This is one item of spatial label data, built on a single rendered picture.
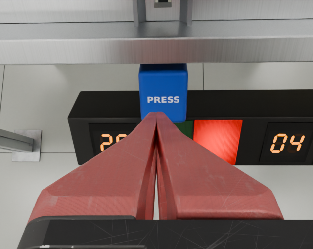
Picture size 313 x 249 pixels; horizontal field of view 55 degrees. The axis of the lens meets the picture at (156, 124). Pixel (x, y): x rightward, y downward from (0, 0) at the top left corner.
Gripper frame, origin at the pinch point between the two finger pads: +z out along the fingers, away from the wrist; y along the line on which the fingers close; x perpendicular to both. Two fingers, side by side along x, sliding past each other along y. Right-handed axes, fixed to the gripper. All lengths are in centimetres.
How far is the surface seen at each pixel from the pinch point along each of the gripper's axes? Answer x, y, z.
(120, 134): 3.9, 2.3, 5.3
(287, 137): 3.9, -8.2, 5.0
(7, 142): 38, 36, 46
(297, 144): 4.5, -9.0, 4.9
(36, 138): 46, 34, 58
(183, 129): 3.5, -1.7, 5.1
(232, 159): 5.9, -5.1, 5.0
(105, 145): 4.8, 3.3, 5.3
